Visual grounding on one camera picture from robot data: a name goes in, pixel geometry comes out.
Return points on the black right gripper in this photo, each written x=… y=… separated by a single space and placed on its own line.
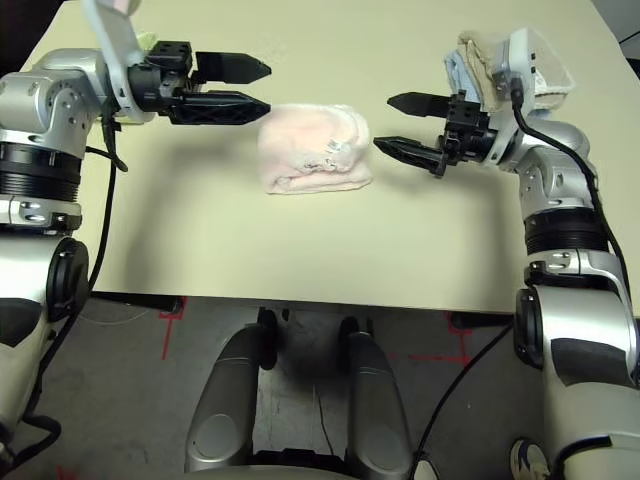
x=470 y=135

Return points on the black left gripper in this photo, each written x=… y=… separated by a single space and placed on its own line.
x=160 y=80

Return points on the pink towel with duck embroidery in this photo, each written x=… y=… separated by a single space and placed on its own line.
x=310 y=150

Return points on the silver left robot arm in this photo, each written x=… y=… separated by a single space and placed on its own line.
x=45 y=110

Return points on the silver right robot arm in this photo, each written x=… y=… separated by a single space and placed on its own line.
x=570 y=300

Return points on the folded light blue towel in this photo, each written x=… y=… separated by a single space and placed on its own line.
x=460 y=75

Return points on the folded beige towel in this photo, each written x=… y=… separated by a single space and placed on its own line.
x=480 y=65

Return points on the folded green towel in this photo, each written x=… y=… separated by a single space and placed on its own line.
x=146 y=40

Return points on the silver right robot leg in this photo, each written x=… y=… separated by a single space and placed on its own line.
x=375 y=400

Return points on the silver robot leg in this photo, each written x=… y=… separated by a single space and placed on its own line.
x=375 y=400
x=225 y=400

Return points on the silver left robot leg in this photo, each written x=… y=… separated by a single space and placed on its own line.
x=225 y=400

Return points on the white sneaker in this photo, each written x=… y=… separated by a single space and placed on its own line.
x=425 y=467
x=531 y=460

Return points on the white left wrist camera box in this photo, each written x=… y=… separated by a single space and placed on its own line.
x=112 y=35

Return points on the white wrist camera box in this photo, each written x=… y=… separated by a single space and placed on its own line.
x=517 y=55
x=112 y=35

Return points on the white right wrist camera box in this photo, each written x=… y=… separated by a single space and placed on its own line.
x=517 y=55

